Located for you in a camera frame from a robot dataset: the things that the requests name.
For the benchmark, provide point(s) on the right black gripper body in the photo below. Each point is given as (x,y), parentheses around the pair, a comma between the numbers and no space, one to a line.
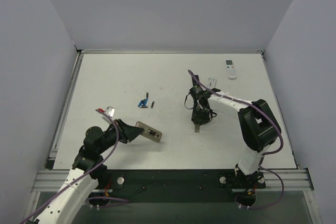
(199,115)

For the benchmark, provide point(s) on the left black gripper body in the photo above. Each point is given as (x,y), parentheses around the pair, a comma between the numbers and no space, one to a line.
(123,131)

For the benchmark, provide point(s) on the beige battery cover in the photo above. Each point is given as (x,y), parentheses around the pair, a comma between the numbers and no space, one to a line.
(197,128)

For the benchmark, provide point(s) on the beige white remote control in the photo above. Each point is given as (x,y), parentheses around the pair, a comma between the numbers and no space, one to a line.
(145,127)

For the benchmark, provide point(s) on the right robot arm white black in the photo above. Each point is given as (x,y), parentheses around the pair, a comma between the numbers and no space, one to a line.
(259,127)

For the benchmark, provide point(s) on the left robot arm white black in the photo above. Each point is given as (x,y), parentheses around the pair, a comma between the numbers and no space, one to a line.
(86,174)

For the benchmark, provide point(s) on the black remote control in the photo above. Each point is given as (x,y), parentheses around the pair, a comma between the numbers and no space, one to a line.
(195,80)

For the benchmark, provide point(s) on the small white remote control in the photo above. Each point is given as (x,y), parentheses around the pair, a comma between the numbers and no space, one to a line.
(211,83)

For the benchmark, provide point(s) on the white remote with display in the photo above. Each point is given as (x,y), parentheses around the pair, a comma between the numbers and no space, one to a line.
(230,69)

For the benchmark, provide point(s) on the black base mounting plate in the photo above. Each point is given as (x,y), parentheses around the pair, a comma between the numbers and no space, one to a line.
(175,186)

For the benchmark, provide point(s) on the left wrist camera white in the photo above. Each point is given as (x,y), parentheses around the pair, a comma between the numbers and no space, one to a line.
(107,113)

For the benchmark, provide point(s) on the aluminium frame rail left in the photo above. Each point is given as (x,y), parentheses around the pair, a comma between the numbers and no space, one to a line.
(49,164)

